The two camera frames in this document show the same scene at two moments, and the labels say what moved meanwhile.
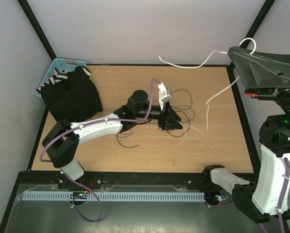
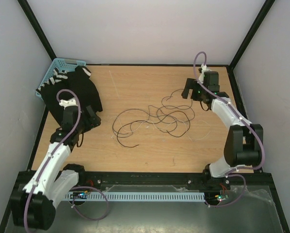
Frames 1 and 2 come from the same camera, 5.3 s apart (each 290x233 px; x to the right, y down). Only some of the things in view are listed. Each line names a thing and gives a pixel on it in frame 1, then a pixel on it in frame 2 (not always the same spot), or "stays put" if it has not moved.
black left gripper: [166, 121] to [93, 121]
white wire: [207, 103] to [168, 124]
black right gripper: [256, 77] to [191, 83]
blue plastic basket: [62, 64] stays put
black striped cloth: [71, 96] stays put
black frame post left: [37, 27] stays put
